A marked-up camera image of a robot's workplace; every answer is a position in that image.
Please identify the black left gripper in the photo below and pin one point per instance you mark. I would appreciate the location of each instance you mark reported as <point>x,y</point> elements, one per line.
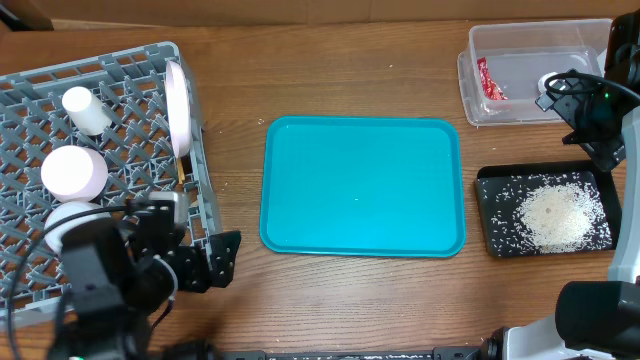
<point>198,266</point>

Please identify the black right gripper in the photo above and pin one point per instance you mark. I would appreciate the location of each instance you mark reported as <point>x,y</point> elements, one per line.
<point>564,99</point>

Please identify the white tissue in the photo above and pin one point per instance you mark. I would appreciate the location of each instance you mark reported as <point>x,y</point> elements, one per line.
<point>545,83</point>

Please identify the wooden chopstick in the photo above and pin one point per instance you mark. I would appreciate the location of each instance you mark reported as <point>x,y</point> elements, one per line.
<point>180,171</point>

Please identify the red snack wrapper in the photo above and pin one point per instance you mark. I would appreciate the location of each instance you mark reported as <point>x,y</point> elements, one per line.
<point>491,89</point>

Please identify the grey small bowl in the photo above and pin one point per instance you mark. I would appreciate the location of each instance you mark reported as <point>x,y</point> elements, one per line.
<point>54,237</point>

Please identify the white plate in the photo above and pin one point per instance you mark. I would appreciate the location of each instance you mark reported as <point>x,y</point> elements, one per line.
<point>178,109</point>

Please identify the white paper cup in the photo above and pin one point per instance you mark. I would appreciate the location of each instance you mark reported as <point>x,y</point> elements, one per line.
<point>85,111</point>

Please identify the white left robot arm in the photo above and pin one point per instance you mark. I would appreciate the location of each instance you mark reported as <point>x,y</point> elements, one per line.
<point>121,272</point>

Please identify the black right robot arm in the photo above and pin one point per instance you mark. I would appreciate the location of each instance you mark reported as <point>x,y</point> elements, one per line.
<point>595,319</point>

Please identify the grey dishwasher rack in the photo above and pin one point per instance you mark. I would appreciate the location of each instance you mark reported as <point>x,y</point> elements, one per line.
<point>136,146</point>

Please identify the clear plastic bin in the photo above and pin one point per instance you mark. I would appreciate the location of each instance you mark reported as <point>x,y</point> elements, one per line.
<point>559,45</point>

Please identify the black plastic tray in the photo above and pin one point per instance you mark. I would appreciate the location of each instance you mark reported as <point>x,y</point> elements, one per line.
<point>604,181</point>

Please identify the pile of rice grains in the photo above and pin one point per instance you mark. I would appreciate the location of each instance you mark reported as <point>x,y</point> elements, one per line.
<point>541,214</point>

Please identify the blue serving tray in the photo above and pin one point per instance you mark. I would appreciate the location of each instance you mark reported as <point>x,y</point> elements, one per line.
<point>363,186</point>

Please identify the pink cup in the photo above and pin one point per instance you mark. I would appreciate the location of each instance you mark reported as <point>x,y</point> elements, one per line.
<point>74,173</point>

